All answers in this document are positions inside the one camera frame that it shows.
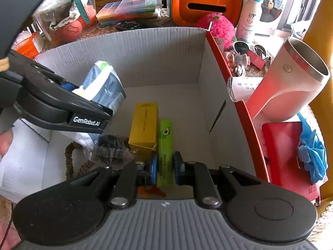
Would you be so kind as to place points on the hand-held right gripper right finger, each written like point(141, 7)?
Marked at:
point(178, 168)

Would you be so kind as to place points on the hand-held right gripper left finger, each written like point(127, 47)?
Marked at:
point(153, 166)

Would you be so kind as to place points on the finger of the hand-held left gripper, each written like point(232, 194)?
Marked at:
point(68, 86)
point(88, 121)

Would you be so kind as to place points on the green tube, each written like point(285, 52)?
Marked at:
point(165, 145)

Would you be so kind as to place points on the clear bag of dark pieces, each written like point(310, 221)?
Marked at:
point(111, 147)

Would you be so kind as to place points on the white grey plastic packet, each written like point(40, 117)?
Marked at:
point(104, 88)

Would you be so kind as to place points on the yellow small carton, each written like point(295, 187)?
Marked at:
point(144, 125)

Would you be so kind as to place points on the brown fabric scrunchie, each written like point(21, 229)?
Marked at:
point(69, 161)

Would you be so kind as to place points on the red cardboard shoe box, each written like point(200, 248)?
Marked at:
point(161, 62)

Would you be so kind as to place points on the person's left hand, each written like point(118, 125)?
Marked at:
point(5, 143)

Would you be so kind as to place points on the orange tissue pack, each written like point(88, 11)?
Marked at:
point(27, 45)

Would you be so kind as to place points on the black remote control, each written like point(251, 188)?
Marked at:
point(130, 26)

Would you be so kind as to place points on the clear box of coloured pens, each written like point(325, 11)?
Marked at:
point(124, 9)

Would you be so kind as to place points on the rolled white paper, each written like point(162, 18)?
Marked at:
point(244, 88)

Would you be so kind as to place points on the red notebook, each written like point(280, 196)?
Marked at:
point(283, 156)

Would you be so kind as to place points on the small pink white figurines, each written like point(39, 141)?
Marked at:
point(242, 58)

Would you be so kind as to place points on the pink white steel tumbler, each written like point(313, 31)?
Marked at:
point(281, 91)

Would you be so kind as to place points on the red slim case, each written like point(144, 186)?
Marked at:
point(257, 60)

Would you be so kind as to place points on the blue plastic glove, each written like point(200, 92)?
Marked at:
point(312, 151)

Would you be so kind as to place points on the black sunglasses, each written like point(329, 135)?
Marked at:
point(240, 47)

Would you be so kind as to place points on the pink plush ball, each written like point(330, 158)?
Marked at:
point(221, 28)

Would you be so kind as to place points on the pink white drink bottle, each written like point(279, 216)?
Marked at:
point(249, 18)

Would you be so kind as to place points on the yellow curtain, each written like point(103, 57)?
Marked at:
point(324, 83)

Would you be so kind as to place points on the white washing machine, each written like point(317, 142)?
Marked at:
point(273, 10)

